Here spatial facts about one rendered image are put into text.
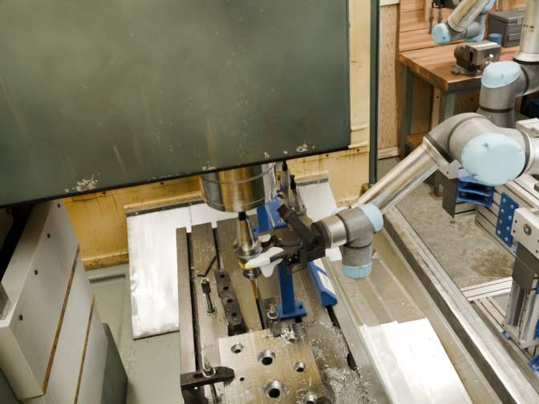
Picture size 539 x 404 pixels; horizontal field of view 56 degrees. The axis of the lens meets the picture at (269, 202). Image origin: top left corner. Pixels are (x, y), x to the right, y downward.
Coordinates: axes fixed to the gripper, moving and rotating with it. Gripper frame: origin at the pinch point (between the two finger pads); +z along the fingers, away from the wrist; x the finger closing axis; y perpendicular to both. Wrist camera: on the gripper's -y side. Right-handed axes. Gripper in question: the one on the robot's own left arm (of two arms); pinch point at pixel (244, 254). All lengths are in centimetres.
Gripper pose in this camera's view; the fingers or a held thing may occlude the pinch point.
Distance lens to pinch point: 115.4
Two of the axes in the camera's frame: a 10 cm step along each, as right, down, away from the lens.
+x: -4.2, -4.3, 8.0
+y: 0.9, 8.5, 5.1
